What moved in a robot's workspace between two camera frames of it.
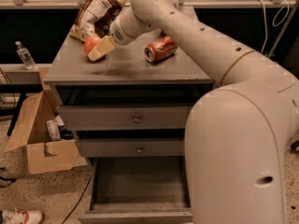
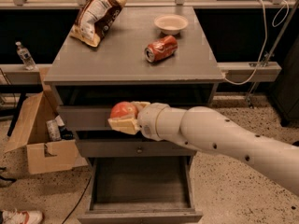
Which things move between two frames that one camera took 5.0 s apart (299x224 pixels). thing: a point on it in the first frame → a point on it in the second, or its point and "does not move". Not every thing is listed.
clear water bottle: x=25 y=55 does not move
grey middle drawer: x=132 y=147 does not move
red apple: x=90 y=43 → x=123 y=109
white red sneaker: x=17 y=217 does not move
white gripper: x=119 y=29 → x=148 y=119
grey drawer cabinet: x=128 y=114 does not move
